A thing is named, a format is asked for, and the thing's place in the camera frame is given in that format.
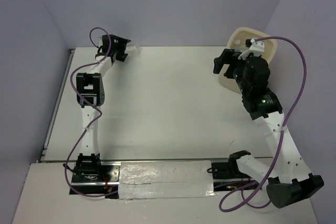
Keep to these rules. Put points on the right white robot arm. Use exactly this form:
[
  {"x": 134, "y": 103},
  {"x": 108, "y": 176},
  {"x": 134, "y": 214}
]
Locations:
[{"x": 288, "y": 179}]

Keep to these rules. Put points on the blue label Pocari bottle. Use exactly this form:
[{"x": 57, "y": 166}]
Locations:
[{"x": 238, "y": 45}]

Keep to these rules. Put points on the beige plastic bin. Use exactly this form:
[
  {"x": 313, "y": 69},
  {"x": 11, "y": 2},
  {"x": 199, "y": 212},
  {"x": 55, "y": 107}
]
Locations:
[{"x": 246, "y": 33}]

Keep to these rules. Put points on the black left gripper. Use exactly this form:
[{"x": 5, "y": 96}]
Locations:
[{"x": 122, "y": 44}]

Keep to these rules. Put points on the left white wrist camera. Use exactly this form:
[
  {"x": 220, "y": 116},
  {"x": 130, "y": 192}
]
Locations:
[{"x": 99, "y": 41}]

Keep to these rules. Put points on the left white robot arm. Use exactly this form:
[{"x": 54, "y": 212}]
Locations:
[{"x": 90, "y": 97}]

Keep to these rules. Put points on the white foil cover sheet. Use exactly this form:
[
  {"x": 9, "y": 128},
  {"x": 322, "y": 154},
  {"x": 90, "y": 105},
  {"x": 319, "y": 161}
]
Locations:
[{"x": 158, "y": 180}]

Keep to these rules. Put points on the clear bottle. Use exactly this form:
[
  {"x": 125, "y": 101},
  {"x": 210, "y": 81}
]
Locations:
[{"x": 133, "y": 49}]

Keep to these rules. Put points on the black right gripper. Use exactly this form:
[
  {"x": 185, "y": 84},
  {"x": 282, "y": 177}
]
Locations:
[{"x": 224, "y": 57}]

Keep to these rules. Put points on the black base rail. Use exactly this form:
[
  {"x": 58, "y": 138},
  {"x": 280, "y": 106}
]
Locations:
[{"x": 91, "y": 177}]

